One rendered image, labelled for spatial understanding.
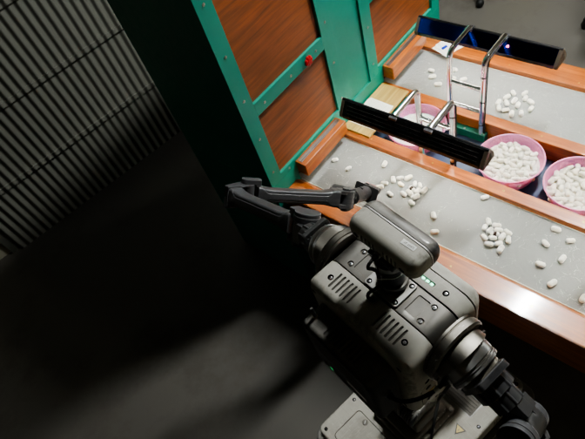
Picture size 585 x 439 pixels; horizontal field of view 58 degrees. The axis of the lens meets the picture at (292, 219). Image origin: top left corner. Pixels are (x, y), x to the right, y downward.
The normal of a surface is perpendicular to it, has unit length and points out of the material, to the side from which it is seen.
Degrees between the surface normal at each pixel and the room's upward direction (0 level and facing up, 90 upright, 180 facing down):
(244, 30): 90
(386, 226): 0
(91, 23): 90
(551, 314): 0
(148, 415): 0
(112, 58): 90
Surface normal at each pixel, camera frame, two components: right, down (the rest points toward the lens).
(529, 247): -0.24, -0.58
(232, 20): 0.75, 0.40
